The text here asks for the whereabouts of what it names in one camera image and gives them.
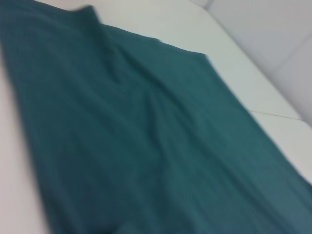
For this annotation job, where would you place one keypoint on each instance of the teal T-shirt with FREE print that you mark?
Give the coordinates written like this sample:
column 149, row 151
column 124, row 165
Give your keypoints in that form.
column 122, row 122

